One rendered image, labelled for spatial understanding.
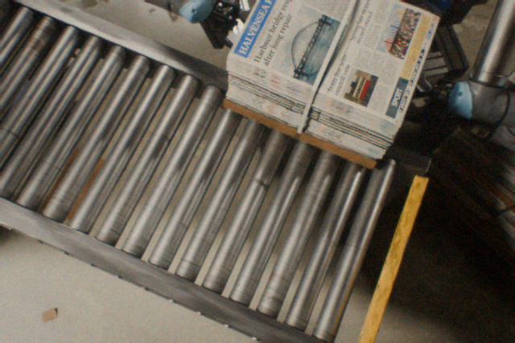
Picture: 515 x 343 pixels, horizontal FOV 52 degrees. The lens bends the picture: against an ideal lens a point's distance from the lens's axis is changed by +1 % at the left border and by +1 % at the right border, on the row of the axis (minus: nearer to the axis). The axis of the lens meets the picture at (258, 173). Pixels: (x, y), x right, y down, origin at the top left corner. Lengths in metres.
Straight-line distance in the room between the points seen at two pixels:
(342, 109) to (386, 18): 0.23
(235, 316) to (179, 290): 0.13
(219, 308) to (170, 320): 0.82
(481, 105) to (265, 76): 0.48
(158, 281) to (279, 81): 0.49
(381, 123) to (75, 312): 1.34
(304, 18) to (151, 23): 1.33
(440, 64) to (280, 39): 1.15
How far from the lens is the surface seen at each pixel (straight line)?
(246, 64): 1.06
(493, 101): 1.26
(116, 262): 1.18
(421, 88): 1.39
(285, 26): 1.11
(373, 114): 1.04
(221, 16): 1.32
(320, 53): 1.09
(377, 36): 1.14
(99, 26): 1.41
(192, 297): 1.14
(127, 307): 1.98
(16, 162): 1.30
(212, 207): 1.18
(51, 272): 2.06
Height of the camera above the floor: 1.94
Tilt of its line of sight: 71 degrees down
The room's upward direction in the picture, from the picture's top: 10 degrees clockwise
